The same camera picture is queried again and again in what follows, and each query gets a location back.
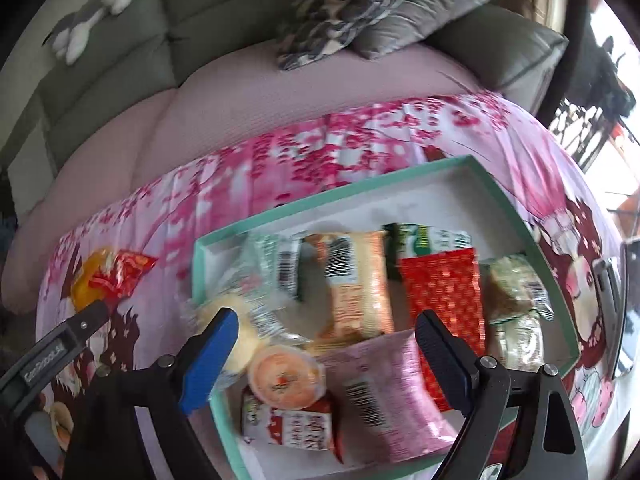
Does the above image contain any white cushion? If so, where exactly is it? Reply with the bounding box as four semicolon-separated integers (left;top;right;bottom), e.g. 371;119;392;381
7;125;56;211

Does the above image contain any dark green biscuit packet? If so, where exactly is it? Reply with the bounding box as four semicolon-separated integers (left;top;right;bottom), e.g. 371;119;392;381
385;222;473;261

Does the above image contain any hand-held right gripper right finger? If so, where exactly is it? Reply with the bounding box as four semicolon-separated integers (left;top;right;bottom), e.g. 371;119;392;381
415;309;588;480

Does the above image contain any red crinkled snack packet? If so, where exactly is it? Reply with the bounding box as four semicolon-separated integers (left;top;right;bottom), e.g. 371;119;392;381
240;390;346;463

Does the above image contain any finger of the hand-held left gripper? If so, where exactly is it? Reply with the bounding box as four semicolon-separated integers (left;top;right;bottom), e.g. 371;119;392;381
62;301;108;343

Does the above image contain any red patterned snack packet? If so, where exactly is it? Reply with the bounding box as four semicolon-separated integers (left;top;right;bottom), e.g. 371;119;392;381
399;246;488;413

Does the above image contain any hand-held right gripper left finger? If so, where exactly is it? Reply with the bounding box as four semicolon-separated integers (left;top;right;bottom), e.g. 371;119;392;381
60;307;240;480

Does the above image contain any pink snack packet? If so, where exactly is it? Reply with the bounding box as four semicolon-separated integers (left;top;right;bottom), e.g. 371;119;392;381
320;332;458;461

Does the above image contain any orange beige cake packet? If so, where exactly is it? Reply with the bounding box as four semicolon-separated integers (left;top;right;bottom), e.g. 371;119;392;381
305;230;396;356

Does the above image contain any grey white plush toy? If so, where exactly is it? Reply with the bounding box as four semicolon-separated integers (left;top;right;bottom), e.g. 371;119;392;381
42;0;141;66

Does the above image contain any printed cartoon blanket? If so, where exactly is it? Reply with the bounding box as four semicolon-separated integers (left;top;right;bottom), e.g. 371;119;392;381
22;92;640;480

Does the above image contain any clear white bun packet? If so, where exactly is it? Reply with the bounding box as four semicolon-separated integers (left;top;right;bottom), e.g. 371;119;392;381
182;292;281;376

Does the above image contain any grey pillow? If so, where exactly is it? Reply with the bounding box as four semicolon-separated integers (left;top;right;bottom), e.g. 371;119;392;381
355;0;503;60

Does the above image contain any small grey-green snack packet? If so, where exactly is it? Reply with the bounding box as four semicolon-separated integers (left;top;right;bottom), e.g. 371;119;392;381
487;310;546;371

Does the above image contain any teal cardboard box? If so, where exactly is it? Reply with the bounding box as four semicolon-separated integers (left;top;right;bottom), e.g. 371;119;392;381
191;155;581;478

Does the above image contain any orange bread packet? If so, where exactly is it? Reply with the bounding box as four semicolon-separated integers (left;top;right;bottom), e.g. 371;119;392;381
69;247;158;311

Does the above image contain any black white patterned pillow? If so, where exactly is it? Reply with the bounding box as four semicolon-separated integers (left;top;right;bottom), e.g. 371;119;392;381
277;0;435;72

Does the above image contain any black metal rack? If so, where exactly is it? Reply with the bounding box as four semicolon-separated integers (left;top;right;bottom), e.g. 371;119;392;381
550;35;636;171

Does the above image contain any grey-green sofa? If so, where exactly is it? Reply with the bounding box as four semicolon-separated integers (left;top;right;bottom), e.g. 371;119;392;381
0;0;568;191

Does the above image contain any orange jelly cup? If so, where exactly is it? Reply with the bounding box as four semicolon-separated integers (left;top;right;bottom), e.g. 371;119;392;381
247;344;326;408

